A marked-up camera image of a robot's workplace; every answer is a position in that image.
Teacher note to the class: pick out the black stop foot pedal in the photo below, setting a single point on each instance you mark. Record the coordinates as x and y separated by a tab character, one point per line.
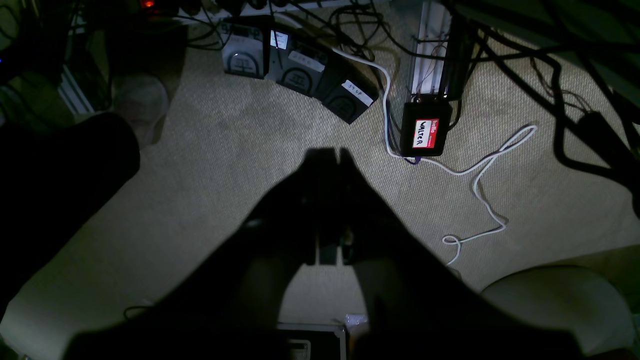
349	97

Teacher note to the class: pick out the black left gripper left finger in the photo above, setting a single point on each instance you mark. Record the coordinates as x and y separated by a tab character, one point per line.
228	308

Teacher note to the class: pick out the aluminium table leg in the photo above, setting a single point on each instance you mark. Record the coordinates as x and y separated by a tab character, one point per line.
431	42

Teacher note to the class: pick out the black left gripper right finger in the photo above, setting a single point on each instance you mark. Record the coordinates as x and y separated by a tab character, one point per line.
418	309

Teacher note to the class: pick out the grey foot pedal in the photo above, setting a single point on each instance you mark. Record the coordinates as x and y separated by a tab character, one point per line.
245	50

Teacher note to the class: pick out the black box with name tag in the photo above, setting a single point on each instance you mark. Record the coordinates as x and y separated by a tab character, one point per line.
425	126

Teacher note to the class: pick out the round grey stool seat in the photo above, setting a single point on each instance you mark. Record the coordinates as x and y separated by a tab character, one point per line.
568	298

